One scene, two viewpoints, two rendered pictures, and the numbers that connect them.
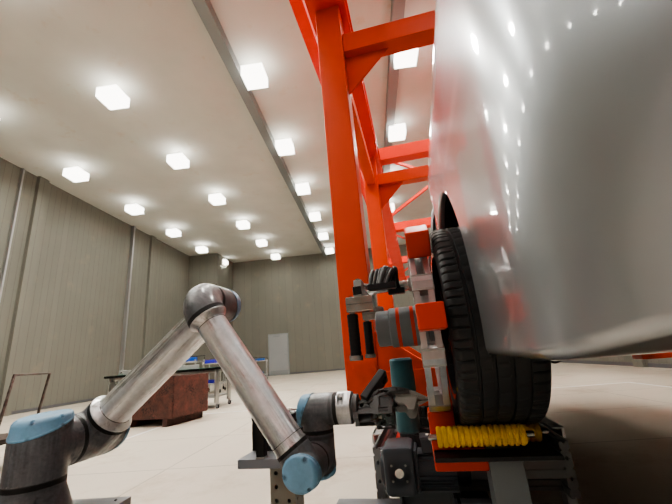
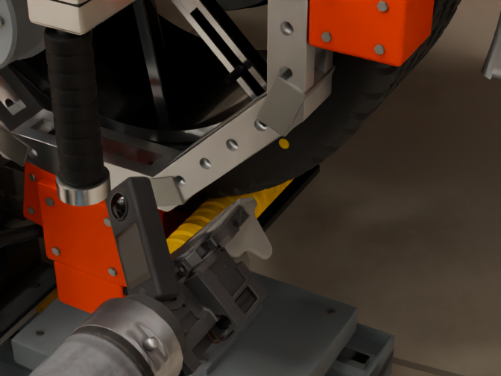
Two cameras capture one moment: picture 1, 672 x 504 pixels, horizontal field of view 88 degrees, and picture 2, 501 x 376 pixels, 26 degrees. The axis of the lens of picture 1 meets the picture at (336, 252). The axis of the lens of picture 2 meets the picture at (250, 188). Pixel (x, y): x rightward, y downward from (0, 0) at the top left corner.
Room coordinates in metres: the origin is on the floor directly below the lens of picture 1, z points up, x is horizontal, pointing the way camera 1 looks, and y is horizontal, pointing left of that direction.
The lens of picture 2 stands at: (0.82, 0.63, 1.25)
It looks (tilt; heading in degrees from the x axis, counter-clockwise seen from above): 34 degrees down; 287
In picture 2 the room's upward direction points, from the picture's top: straight up
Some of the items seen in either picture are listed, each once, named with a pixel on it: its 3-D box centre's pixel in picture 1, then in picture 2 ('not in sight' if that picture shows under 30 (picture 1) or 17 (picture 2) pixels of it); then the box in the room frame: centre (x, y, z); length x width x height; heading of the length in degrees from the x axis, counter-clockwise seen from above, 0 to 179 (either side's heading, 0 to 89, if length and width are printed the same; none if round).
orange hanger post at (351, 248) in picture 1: (345, 179); not in sight; (1.85, -0.09, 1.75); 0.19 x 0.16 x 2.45; 168
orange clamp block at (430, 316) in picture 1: (430, 317); (371, 5); (0.98, -0.24, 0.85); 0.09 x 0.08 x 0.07; 168
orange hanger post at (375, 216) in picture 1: (379, 258); not in sight; (3.75, -0.47, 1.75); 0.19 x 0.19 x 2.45; 78
